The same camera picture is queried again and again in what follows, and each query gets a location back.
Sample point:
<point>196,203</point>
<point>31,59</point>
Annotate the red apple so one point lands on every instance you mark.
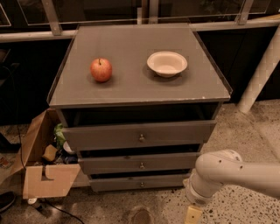
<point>101,69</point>

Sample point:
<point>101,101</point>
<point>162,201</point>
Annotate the green plastic bag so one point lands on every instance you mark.
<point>59,137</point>

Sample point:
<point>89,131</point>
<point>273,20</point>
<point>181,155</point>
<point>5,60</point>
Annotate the white bowl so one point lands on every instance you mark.
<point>167,64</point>

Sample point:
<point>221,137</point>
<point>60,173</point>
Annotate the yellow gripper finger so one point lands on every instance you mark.
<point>193,214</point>

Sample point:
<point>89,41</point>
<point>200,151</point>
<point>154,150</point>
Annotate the grey middle drawer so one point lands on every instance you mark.
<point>139,163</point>

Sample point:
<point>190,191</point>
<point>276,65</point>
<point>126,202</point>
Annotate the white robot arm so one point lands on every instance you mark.
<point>213,170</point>

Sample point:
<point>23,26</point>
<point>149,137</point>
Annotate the grey drawer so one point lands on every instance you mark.
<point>138,182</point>
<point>139,163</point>
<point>107,137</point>

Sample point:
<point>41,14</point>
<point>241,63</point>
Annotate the grey top drawer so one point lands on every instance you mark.
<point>107,137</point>

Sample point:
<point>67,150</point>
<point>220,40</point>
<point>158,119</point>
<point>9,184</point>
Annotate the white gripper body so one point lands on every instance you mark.
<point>197,196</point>

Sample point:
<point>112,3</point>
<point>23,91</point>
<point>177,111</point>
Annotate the brown cardboard box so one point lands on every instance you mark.
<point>40,181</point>

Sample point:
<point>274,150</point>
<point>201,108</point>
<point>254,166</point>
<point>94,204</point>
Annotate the grey drawer cabinet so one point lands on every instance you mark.
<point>134,93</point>

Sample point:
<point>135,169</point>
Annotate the white diagonal post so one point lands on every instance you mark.
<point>262,74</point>

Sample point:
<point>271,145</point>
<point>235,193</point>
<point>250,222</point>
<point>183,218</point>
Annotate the grey bottom drawer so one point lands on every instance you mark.
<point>138,182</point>

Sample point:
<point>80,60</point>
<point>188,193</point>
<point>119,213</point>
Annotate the yellow sponge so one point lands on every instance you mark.
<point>50,153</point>

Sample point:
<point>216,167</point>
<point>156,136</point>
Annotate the metal railing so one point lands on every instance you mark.
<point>21,20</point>

